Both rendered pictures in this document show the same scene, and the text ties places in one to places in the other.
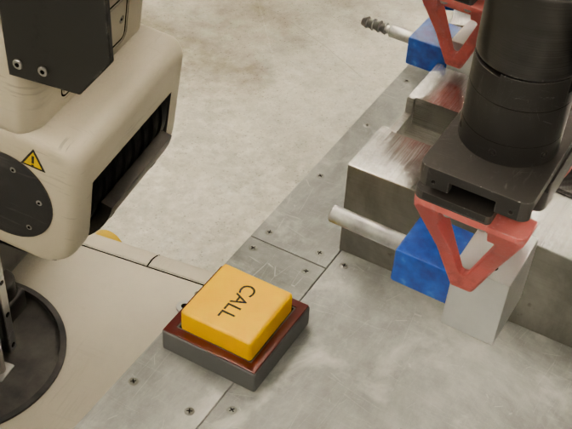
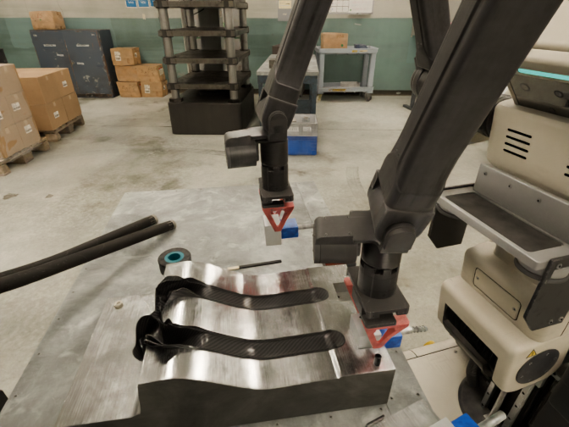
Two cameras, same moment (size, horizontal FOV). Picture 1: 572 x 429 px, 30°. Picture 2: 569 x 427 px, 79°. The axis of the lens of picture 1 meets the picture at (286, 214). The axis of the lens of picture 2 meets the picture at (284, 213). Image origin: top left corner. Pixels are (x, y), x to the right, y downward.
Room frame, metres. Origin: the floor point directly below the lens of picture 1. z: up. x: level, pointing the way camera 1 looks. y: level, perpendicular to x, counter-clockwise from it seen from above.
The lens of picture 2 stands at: (1.04, -0.51, 1.36)
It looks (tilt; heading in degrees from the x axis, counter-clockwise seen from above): 30 degrees down; 144
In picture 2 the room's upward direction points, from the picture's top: straight up
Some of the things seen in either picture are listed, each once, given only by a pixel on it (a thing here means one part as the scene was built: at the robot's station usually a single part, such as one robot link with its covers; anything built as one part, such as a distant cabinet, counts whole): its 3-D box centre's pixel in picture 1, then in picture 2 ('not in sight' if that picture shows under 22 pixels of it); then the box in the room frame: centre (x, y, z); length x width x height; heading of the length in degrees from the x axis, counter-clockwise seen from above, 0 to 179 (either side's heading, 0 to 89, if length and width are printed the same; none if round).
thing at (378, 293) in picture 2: not in sight; (377, 276); (0.80, -0.15, 1.02); 0.10 x 0.07 x 0.07; 152
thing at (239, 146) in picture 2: not in sight; (254, 137); (0.47, -0.16, 1.15); 0.11 x 0.09 x 0.12; 67
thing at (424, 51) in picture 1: (427, 42); (390, 332); (0.82, -0.12, 0.89); 0.13 x 0.05 x 0.05; 61
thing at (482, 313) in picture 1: (420, 251); (292, 227); (0.50, -0.09, 0.93); 0.13 x 0.05 x 0.05; 62
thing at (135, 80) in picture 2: not in sight; (140, 72); (-6.09, 1.41, 0.42); 0.86 x 0.33 x 0.83; 51
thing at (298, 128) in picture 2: not in sight; (290, 124); (-2.02, 1.82, 0.28); 0.61 x 0.41 x 0.15; 51
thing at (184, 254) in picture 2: not in sight; (175, 262); (0.32, -0.32, 0.82); 0.08 x 0.08 x 0.04
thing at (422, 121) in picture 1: (417, 138); (346, 297); (0.70, -0.10, 0.87); 0.05 x 0.05 x 0.04; 62
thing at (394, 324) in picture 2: not in sight; (377, 320); (0.82, -0.16, 0.95); 0.07 x 0.07 x 0.09; 62
